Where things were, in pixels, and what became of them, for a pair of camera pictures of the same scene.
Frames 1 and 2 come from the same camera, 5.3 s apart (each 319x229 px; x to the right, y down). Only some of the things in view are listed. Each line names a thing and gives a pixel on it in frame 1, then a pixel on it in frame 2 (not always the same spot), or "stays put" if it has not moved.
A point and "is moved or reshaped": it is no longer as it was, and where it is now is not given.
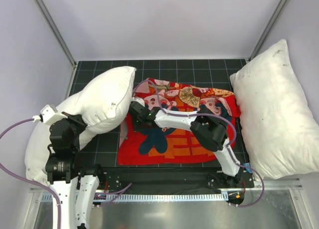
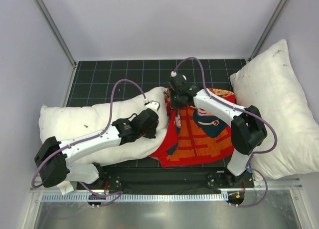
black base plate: x=165 y=178 stays put
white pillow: x=103 y=101 to x=66 y=122
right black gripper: x=136 y=109 to x=177 y=99
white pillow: x=280 y=130 stays put
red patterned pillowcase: x=164 y=144 is moved or reshaped
